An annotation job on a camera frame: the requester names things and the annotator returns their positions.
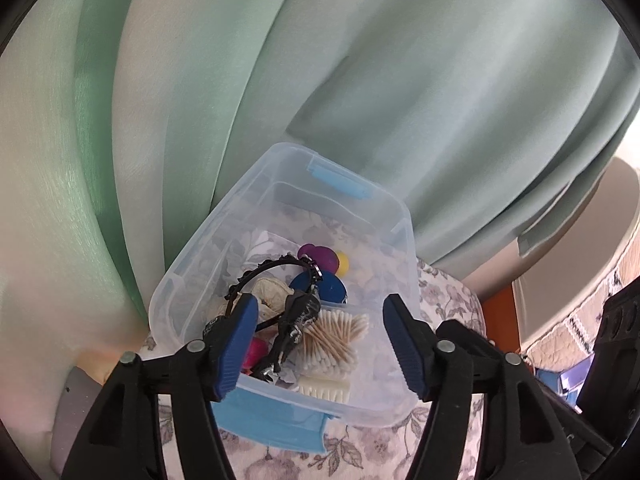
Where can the pale green curtain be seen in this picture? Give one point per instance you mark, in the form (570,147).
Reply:
(350,60)

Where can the bag of cotton swabs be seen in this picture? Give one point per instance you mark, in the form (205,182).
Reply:
(335,340)

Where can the black lace headband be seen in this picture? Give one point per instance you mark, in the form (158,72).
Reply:
(260,270)

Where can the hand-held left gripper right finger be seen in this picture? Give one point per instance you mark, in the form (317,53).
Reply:
(405,350)

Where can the clear plastic storage box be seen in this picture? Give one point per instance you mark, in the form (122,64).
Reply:
(280,195)

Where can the white hair claw clip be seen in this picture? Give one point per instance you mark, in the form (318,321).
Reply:
(325,390)

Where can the cream lace cloth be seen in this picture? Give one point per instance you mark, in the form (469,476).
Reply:
(272,292)

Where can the pink egg toy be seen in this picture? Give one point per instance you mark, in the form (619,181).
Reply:
(256,355)

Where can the yellow ball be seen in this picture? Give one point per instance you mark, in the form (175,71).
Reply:
(343,262)

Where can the purple rubber toy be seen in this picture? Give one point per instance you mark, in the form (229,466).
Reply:
(320,257)

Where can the red-brown wooden bed frame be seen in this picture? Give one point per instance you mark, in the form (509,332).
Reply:
(500,320)

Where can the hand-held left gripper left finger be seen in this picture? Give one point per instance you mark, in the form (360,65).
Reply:
(235,350)

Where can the grey floral blanket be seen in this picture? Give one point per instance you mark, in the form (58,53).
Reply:
(350,460)

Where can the small blue baseball cap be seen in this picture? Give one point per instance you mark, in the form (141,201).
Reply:
(330,287)

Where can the white padded headboard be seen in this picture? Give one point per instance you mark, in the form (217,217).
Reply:
(565,300)

